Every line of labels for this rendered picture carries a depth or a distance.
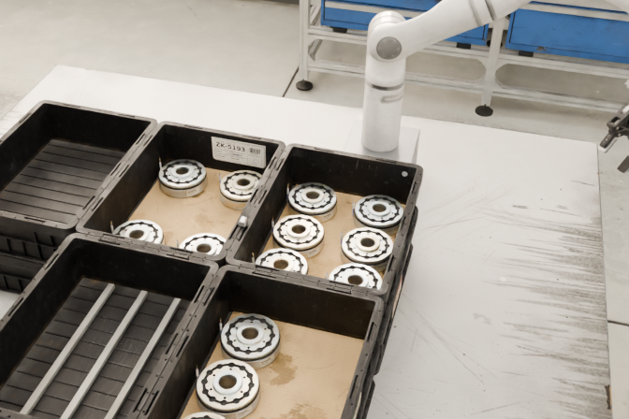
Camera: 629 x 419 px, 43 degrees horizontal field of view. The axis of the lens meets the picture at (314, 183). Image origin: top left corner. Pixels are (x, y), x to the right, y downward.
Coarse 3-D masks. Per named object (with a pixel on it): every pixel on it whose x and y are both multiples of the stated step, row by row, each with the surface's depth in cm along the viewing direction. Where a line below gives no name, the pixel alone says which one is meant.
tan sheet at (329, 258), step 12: (336, 192) 177; (348, 204) 174; (336, 216) 170; (348, 216) 170; (324, 228) 167; (336, 228) 167; (348, 228) 167; (324, 240) 164; (336, 240) 164; (264, 252) 161; (324, 252) 161; (336, 252) 161; (312, 264) 158; (324, 264) 159; (336, 264) 159; (324, 276) 156
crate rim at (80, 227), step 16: (160, 128) 178; (192, 128) 178; (208, 128) 178; (144, 144) 173; (272, 144) 174; (128, 160) 168; (272, 160) 169; (256, 192) 160; (96, 208) 155; (80, 224) 151; (128, 240) 148; (144, 240) 148; (192, 256) 145; (208, 256) 145; (224, 256) 145
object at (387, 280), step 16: (288, 144) 174; (368, 160) 170; (384, 160) 170; (272, 176) 164; (416, 176) 165; (416, 192) 161; (256, 208) 156; (400, 224) 153; (240, 240) 151; (400, 240) 149; (272, 272) 142; (288, 272) 142; (352, 288) 139; (368, 288) 139; (384, 288) 139
